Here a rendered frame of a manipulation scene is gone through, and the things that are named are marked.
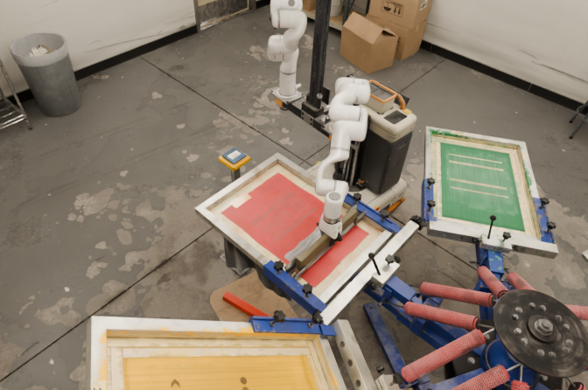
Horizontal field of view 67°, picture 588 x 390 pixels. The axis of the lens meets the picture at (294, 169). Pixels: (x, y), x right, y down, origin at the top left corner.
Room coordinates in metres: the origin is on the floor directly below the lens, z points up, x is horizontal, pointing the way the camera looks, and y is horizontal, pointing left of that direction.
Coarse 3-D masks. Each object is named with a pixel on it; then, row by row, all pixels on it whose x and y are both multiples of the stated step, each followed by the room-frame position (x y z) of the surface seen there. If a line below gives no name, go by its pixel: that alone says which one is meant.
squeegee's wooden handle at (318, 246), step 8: (344, 216) 1.37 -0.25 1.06; (352, 216) 1.37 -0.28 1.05; (344, 224) 1.33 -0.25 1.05; (320, 240) 1.22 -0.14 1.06; (328, 240) 1.24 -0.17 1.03; (312, 248) 1.17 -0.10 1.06; (320, 248) 1.20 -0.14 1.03; (304, 256) 1.13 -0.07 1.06; (312, 256) 1.16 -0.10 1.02; (296, 264) 1.12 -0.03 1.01; (304, 264) 1.12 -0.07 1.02
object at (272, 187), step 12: (276, 180) 1.68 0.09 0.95; (288, 180) 1.69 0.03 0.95; (264, 192) 1.59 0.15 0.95; (276, 192) 1.59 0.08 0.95; (300, 192) 1.60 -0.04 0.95; (312, 204) 1.53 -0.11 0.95; (324, 204) 1.53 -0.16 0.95; (312, 216) 1.45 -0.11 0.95; (312, 228) 1.37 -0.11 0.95; (360, 228) 1.38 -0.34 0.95; (348, 240) 1.31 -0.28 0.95; (360, 240) 1.31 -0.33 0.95; (336, 252) 1.24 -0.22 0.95; (348, 252) 1.24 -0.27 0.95
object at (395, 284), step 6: (390, 282) 1.03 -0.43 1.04; (396, 282) 1.03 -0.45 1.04; (402, 282) 1.04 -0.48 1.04; (384, 288) 1.03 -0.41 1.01; (390, 288) 1.01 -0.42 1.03; (396, 288) 1.01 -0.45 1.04; (402, 288) 1.01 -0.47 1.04; (408, 288) 1.01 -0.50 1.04; (396, 294) 0.99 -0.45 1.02; (402, 294) 0.98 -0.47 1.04; (408, 294) 0.98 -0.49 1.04; (414, 294) 0.99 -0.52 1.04; (402, 300) 0.97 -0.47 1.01; (408, 300) 0.96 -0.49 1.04
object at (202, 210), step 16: (272, 160) 1.80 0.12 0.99; (288, 160) 1.81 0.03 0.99; (256, 176) 1.69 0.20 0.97; (304, 176) 1.69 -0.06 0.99; (224, 192) 1.54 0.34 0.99; (208, 208) 1.44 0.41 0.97; (224, 224) 1.34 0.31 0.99; (240, 240) 1.24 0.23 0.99; (384, 240) 1.29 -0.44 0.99; (256, 256) 1.16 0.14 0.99; (352, 272) 1.11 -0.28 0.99; (336, 288) 1.03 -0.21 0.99
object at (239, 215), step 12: (252, 192) 1.58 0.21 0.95; (252, 204) 1.50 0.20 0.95; (264, 204) 1.51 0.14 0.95; (228, 216) 1.41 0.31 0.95; (240, 216) 1.42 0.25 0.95; (252, 228) 1.35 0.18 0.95; (300, 228) 1.36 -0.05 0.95; (264, 240) 1.28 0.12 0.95; (288, 240) 1.29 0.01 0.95; (300, 240) 1.29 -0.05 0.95; (276, 252) 1.22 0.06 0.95; (324, 264) 1.17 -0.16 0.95; (336, 264) 1.17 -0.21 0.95; (300, 276) 1.09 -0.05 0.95; (312, 276) 1.10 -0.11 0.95; (324, 276) 1.10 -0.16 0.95
